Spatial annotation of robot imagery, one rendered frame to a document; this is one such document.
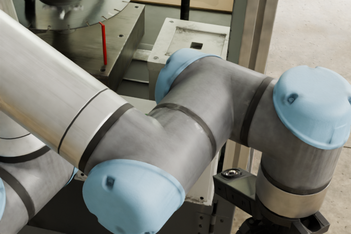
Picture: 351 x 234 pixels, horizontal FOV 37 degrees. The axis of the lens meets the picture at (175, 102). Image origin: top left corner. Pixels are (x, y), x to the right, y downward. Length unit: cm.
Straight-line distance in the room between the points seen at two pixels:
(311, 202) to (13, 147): 45
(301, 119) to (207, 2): 117
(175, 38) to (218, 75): 68
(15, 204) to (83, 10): 53
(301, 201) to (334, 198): 157
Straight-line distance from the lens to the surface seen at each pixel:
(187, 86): 50
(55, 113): 45
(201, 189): 100
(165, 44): 116
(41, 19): 117
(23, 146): 80
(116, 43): 125
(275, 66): 268
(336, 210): 208
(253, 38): 83
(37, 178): 83
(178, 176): 44
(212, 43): 118
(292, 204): 55
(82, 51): 123
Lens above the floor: 156
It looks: 41 degrees down
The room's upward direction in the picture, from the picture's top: 3 degrees clockwise
